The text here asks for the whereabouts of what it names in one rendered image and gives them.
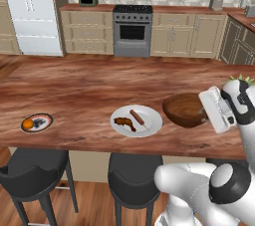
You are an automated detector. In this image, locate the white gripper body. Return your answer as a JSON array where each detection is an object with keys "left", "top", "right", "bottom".
[{"left": 198, "top": 86, "right": 238, "bottom": 134}]

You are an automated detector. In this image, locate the large wooden bowl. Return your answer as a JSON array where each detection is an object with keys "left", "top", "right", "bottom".
[{"left": 161, "top": 93, "right": 209, "bottom": 128}]

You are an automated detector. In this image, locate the white dinner plate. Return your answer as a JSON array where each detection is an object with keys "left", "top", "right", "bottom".
[{"left": 110, "top": 104, "right": 163, "bottom": 138}]

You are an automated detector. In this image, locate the brown cooked meat piece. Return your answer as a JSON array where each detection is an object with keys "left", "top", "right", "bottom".
[{"left": 114, "top": 116, "right": 137, "bottom": 133}]

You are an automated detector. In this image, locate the small dark-rimmed plate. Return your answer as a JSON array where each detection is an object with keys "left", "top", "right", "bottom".
[{"left": 20, "top": 113, "right": 55, "bottom": 133}]

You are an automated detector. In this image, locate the orange round food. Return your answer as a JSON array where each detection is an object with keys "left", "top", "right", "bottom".
[{"left": 22, "top": 118, "right": 35, "bottom": 130}]

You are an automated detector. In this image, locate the green leafy plant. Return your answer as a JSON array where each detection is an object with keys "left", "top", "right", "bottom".
[{"left": 226, "top": 74, "right": 255, "bottom": 87}]

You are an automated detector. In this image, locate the dark beige side cabinet run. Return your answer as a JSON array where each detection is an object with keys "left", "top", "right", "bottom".
[{"left": 218, "top": 15, "right": 255, "bottom": 67}]

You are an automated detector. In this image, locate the beige door cabinet run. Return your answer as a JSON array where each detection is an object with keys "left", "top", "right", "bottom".
[{"left": 149, "top": 12, "right": 229, "bottom": 60}]

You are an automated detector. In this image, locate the sausage on a stick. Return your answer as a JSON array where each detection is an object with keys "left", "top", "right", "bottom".
[{"left": 128, "top": 109, "right": 149, "bottom": 130}]

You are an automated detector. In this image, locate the silver toaster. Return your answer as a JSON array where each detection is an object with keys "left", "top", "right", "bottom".
[{"left": 244, "top": 5, "right": 255, "bottom": 18}]

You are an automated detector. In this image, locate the black bar stool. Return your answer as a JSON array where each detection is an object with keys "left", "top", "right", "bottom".
[
  {"left": 108, "top": 152, "right": 164, "bottom": 226},
  {"left": 0, "top": 147, "right": 80, "bottom": 226}
]

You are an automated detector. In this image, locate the grey coffee machine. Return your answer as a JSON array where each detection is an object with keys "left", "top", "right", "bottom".
[{"left": 208, "top": 0, "right": 226, "bottom": 12}]

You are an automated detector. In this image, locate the grey oven with hob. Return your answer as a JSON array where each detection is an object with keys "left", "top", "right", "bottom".
[{"left": 112, "top": 4, "right": 154, "bottom": 59}]

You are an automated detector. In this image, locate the beige drawer cabinet run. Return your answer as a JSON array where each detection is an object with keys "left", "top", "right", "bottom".
[{"left": 59, "top": 10, "right": 115, "bottom": 56}]

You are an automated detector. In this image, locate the white fridge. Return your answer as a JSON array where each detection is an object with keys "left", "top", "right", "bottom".
[{"left": 0, "top": 0, "right": 65, "bottom": 57}]

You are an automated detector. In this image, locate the beige tall cabinet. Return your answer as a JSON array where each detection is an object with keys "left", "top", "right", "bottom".
[{"left": 0, "top": 0, "right": 22, "bottom": 56}]

